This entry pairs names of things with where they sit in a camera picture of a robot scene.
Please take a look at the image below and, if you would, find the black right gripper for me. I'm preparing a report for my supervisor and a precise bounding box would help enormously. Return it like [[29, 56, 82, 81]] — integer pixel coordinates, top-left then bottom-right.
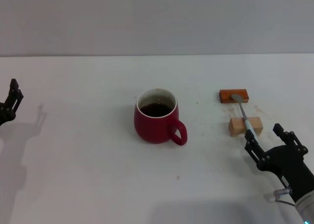
[[244, 123, 314, 202]]

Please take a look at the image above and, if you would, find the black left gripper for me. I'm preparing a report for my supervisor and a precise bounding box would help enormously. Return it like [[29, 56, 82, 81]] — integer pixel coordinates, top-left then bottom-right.
[[0, 78, 25, 126]]

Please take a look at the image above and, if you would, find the blue handled metal spoon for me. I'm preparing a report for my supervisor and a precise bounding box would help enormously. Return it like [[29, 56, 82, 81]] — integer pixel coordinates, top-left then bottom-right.
[[230, 94, 259, 138]]

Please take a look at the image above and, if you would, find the red ceramic cup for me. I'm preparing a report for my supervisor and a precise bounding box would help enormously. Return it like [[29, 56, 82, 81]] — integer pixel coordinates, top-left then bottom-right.
[[133, 88, 188, 146]]

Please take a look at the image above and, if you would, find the light wooden arch block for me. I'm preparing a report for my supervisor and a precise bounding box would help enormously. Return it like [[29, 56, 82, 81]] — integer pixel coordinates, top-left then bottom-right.
[[228, 116, 263, 138]]

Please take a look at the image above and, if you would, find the orange wooden block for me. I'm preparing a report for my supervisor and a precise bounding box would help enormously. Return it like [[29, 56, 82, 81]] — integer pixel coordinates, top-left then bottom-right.
[[218, 89, 250, 104]]

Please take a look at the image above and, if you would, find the dark brown coffee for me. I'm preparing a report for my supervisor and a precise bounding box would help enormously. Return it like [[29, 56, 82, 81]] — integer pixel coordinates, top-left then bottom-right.
[[139, 102, 174, 118]]

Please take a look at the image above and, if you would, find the grey cable with clear connector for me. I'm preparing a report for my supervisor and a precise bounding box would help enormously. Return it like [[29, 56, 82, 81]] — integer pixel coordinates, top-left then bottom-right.
[[271, 187, 296, 207]]

